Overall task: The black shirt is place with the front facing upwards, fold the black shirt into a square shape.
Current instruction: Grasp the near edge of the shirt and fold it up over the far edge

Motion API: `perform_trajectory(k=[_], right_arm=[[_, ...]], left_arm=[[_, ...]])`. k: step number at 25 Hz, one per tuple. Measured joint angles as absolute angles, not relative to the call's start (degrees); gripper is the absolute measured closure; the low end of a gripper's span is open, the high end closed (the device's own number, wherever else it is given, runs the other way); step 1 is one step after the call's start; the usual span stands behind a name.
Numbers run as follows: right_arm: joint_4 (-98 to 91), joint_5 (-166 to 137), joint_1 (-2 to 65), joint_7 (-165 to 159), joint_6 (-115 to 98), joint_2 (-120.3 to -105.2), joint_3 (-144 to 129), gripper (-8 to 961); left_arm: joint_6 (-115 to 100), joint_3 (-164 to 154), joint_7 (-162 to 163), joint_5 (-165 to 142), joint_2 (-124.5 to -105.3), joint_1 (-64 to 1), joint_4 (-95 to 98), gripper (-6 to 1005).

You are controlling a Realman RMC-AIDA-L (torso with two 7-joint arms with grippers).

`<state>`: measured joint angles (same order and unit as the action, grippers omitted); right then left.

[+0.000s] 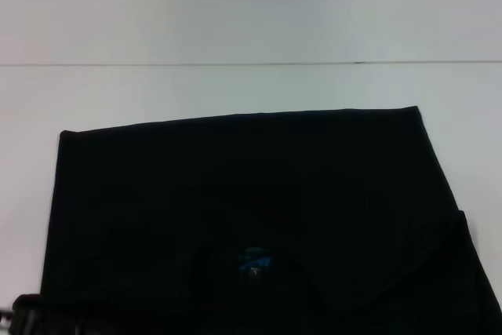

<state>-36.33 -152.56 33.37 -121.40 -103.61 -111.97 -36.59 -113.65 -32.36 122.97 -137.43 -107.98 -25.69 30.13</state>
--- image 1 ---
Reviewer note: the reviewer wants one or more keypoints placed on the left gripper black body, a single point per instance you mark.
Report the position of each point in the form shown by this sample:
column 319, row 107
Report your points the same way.
column 25, row 313

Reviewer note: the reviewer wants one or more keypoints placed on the black shirt with FREE print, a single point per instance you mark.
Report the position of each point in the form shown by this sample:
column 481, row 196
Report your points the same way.
column 251, row 213

